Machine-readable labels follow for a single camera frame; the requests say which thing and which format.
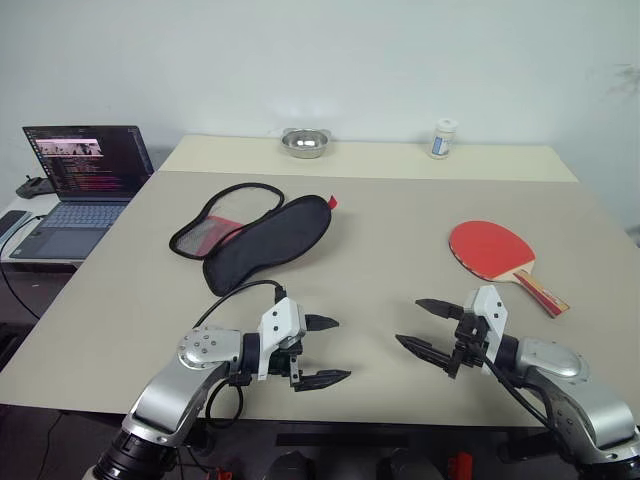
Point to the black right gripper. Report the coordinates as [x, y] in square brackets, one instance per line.
[467, 340]

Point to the stainless steel bowl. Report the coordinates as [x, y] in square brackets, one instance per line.
[305, 145]

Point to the black remote controller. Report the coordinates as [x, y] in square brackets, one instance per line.
[32, 189]

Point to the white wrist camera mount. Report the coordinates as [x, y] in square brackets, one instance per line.
[492, 310]
[280, 320]

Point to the black table frame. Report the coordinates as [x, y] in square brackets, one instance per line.
[340, 439]

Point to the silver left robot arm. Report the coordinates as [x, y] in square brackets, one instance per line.
[200, 350]

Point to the black smartphone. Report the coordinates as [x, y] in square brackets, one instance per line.
[12, 222]

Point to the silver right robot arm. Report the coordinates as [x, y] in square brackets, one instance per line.
[555, 360]

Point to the dark rounded shape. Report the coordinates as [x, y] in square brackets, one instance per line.
[292, 467]
[407, 465]

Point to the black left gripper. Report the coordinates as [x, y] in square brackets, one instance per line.
[292, 357]

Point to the white plastic bottle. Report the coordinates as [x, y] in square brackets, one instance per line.
[442, 142]

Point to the red clamp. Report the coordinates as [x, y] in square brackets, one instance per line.
[223, 474]
[461, 465]

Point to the red table tennis paddle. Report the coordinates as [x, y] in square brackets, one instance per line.
[485, 245]

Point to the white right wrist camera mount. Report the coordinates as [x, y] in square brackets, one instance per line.
[492, 310]

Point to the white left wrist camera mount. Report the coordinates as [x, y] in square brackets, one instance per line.
[280, 320]

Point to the black mesh pouch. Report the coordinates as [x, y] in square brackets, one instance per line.
[260, 240]

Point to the open grey laptop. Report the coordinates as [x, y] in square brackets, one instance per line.
[90, 165]

